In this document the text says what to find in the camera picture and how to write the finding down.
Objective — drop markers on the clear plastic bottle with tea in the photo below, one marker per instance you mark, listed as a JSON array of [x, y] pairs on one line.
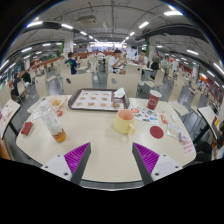
[[51, 121]]

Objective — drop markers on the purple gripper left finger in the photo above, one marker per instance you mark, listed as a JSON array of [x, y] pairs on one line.
[[70, 166]]

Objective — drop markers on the red small packet left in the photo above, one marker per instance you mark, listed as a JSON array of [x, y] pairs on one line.
[[26, 128]]

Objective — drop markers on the yellow mug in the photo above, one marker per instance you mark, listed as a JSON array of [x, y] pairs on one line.
[[124, 122]]

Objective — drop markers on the colourful leaflet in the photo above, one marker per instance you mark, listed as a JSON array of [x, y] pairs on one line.
[[145, 114]]

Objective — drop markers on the red sauce packet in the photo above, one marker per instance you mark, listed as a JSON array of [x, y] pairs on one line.
[[164, 120]]

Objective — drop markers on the red paper cup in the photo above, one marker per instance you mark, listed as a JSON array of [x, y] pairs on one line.
[[154, 98]]

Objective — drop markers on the beige chair right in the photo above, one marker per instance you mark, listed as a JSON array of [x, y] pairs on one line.
[[128, 81]]

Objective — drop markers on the white crumpled napkin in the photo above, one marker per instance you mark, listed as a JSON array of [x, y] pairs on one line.
[[119, 93]]

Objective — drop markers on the beige chair left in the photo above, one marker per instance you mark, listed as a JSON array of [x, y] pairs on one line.
[[72, 83]]

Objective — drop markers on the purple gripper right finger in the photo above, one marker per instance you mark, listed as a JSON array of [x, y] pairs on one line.
[[153, 166]]

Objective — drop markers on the person in white shirt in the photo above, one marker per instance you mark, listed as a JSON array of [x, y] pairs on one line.
[[115, 63]]

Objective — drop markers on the woman in dark dress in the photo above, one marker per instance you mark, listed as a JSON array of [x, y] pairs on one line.
[[155, 61]]

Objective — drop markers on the brown food tray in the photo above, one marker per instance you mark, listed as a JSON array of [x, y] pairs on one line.
[[73, 97]]

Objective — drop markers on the plastic food bag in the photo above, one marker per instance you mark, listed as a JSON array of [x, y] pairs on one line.
[[55, 103]]

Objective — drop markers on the printed paper tray liner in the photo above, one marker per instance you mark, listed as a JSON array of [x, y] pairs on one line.
[[97, 100]]

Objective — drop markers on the person in blue shirt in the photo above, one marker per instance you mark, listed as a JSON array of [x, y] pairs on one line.
[[72, 63]]

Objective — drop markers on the person in white right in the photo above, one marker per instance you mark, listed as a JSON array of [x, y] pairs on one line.
[[141, 58]]

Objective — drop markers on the red round lid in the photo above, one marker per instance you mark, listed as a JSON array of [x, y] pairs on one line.
[[156, 132]]

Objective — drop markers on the beige chair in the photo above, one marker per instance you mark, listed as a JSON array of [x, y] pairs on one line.
[[72, 83], [128, 81]]

